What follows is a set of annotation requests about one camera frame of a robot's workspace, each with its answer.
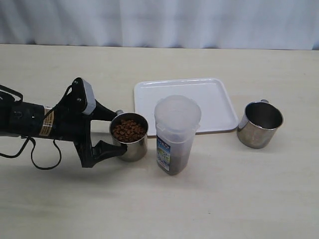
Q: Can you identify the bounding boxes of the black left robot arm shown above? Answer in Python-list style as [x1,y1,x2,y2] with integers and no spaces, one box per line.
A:
[0,77,127,168]

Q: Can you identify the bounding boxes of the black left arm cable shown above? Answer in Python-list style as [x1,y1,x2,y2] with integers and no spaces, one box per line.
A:
[0,84,75,170]

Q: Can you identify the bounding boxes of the clear plastic pitcher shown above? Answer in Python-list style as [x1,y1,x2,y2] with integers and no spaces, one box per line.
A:
[154,95,201,175]

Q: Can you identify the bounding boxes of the steel mug with kibble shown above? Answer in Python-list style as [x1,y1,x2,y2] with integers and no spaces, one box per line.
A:
[109,110,149,162]

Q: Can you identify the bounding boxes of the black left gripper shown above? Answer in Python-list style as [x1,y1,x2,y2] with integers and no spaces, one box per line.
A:
[53,77,127,167]

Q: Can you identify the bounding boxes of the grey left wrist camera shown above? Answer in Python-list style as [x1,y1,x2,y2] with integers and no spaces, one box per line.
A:
[82,80,96,115]

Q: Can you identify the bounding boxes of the white curtain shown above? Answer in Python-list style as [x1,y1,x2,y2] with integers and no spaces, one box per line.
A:
[0,0,319,50]

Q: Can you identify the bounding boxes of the white plastic tray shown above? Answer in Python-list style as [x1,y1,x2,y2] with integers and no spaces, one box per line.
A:
[134,78,239,136]

